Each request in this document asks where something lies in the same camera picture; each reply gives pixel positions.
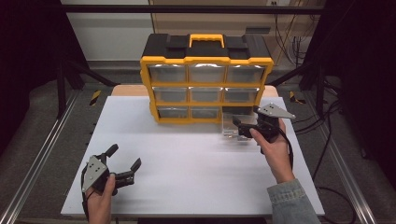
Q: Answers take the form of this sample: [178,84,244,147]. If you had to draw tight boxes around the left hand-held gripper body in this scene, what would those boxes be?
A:
[81,153,136,196]

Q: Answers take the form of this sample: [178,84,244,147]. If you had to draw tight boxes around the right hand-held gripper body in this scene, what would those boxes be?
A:
[248,103,296,145]

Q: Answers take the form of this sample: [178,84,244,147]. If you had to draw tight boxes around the clear plastic drawer bin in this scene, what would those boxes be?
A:
[221,112,260,143]

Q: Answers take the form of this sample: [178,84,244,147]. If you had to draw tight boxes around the yellow black organizer cabinet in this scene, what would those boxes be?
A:
[139,33,275,125]

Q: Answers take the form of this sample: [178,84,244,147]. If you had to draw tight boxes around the person's left hand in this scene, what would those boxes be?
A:
[86,173,117,224]

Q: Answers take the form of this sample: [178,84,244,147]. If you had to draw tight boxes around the person's right hand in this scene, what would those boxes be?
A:
[248,119,296,185]

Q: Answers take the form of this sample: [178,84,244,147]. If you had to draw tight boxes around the black metal stand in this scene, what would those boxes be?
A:
[267,62,326,119]
[55,59,120,119]

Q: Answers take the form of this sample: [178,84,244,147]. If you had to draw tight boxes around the set of clear cabinet drawers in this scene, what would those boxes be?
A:
[148,63,265,119]

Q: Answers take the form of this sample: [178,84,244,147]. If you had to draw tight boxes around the black crossbar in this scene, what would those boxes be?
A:
[60,4,325,15]

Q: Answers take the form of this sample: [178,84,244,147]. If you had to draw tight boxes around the left hand-held gripper cable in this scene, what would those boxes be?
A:
[79,167,91,220]

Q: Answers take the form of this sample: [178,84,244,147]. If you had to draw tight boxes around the hand-held gripper cable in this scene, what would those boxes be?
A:
[79,167,91,220]
[278,129,294,172]

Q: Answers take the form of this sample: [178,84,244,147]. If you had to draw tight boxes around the right hand-held gripper cable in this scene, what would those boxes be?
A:
[278,129,294,172]

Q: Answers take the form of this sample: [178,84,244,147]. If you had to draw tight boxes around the black floor cables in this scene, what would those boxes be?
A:
[293,77,359,224]

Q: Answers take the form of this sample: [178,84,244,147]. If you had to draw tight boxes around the aluminium frame rail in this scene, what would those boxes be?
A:
[0,90,78,224]
[303,92,377,224]

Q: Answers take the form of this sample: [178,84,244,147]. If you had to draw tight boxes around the bundle of wall cables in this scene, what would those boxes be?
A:
[274,12,312,66]

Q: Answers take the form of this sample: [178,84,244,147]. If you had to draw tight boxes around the dark wall vent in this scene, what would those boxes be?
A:
[245,27,271,35]

